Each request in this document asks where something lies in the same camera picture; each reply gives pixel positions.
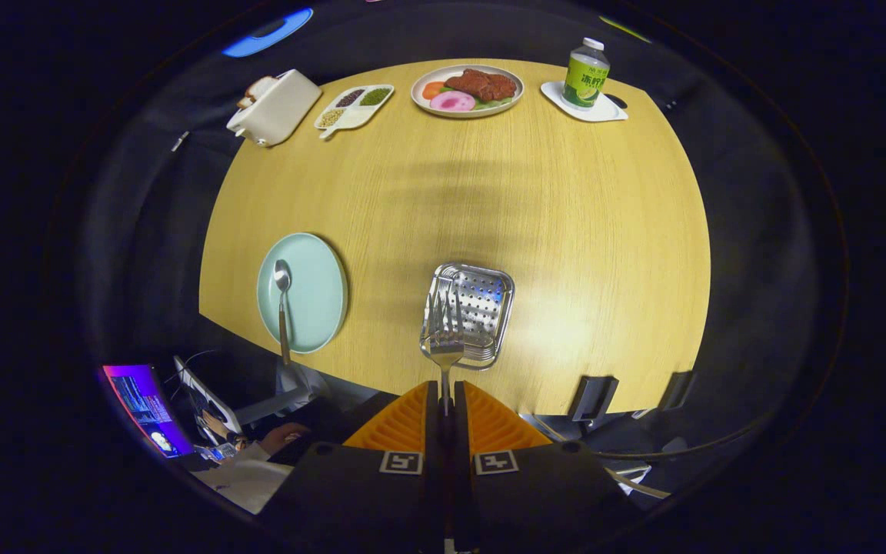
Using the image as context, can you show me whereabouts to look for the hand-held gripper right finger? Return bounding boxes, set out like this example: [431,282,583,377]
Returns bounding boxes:
[451,381,636,554]

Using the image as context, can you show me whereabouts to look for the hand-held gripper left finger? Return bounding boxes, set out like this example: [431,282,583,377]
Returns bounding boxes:
[258,381,444,554]

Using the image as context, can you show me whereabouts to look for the metal fork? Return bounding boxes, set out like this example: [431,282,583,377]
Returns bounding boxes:
[420,269,465,420]

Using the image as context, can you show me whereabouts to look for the metal spoon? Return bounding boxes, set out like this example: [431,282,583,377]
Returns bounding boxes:
[273,259,294,366]

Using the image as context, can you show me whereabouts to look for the black table clamp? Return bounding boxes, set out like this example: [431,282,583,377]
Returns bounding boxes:
[568,375,619,422]
[658,371,696,411]

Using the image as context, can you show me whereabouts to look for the white laptop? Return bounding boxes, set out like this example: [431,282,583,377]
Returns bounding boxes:
[174,355,244,436]

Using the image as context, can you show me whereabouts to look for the perforated metal tray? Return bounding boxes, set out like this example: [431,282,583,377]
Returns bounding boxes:
[420,263,515,371]

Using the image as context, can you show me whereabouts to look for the pale green plate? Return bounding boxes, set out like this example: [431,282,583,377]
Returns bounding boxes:
[256,232,349,355]

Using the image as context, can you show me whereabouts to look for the computer monitor purple screen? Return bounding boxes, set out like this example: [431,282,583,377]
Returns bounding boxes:
[102,364,195,459]

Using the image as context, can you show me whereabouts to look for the white divided bean dish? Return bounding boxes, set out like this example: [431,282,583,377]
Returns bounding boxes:
[314,84,395,140]

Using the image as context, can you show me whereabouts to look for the white square coaster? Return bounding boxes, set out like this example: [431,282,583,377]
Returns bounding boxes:
[541,80,629,123]

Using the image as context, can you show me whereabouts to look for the white toaster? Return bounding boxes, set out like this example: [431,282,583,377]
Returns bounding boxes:
[226,69,322,147]

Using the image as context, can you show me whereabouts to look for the white round food plate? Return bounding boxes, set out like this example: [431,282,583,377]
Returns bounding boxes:
[411,65,525,118]

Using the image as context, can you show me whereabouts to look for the pink ham slice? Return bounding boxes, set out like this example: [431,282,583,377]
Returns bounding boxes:
[430,90,476,113]

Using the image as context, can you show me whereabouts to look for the brown meat slices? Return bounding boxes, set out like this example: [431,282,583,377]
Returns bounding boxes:
[445,68,518,103]

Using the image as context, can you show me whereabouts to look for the toast slices in toaster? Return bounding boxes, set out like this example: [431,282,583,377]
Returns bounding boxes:
[237,75,278,108]

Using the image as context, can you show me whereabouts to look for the green label plastic bottle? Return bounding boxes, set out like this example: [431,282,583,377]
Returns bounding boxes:
[562,37,611,109]

